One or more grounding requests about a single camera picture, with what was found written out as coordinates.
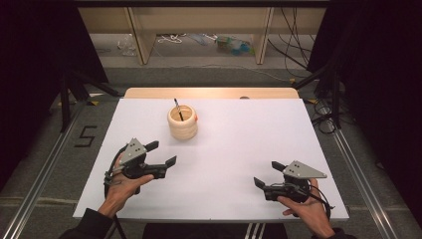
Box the white rope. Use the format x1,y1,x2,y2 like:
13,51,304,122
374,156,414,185
156,32,187,45

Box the light wooden shelf unit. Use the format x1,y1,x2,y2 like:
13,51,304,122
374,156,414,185
78,6,328,66

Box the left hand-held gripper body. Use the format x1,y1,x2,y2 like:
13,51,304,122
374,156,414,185
113,137,159,180

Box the wooden table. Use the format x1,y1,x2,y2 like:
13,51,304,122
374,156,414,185
122,87,301,101

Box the aluminium floor rail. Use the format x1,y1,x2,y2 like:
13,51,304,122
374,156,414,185
332,128,400,239
1,99,87,239

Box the clear plastic bag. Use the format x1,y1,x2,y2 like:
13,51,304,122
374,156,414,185
115,33,138,57

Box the person's right hand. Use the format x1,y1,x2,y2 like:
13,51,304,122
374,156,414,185
276,178,336,239

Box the black pen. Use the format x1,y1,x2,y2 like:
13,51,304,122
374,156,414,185
173,98,185,122

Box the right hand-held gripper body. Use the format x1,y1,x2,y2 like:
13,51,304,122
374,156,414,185
268,160,328,204

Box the coiled black floor cables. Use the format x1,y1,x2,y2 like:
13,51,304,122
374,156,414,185
311,99,337,135

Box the white board sheet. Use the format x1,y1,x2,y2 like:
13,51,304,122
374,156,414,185
72,98,350,223

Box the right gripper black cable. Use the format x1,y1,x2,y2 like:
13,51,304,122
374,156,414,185
308,183,336,221

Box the black metal stand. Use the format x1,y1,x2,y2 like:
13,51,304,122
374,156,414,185
291,62,343,131
59,69,121,134

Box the colourful plastic bottles pile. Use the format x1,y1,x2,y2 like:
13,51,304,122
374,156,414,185
215,34,256,57

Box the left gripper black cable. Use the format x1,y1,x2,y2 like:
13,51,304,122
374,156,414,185
103,146,129,239

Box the person's left hand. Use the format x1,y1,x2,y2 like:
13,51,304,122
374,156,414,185
98,152,155,220

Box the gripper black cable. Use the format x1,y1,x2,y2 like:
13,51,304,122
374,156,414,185
103,146,129,239
308,183,336,221

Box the cream ribbed pen holder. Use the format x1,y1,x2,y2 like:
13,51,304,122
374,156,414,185
166,104,200,141

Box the hanging black cables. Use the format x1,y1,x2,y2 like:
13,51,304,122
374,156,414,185
267,7,317,72

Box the black curtain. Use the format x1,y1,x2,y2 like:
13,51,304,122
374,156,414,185
306,0,422,228
0,0,110,192

